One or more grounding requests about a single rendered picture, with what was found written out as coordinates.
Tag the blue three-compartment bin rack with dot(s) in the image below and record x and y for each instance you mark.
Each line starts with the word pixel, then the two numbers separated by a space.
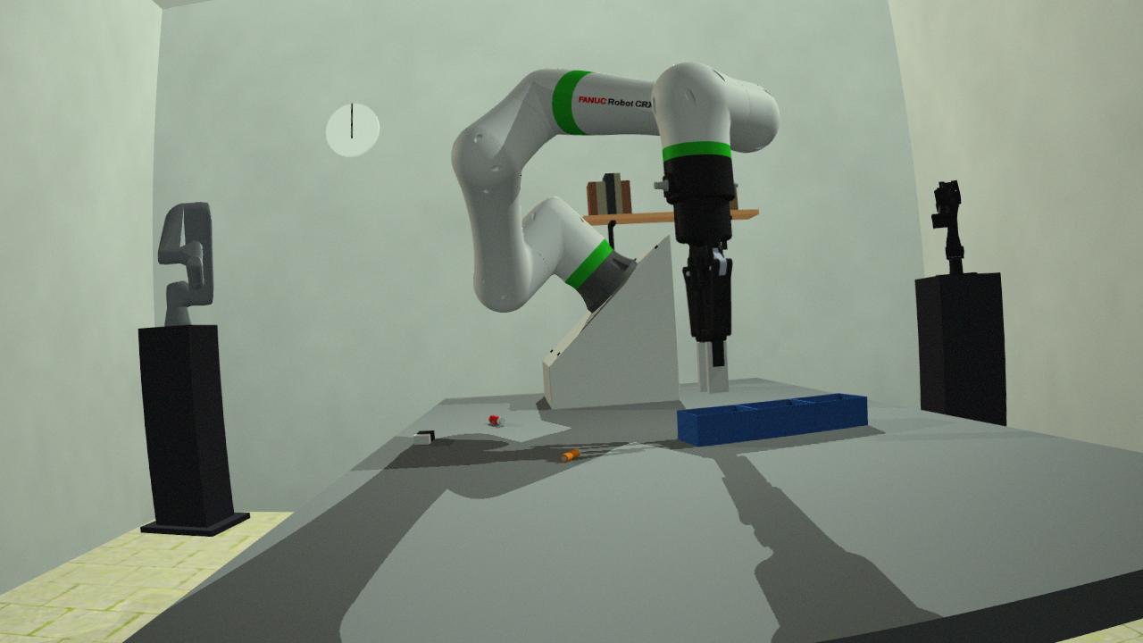
pixel 710 426

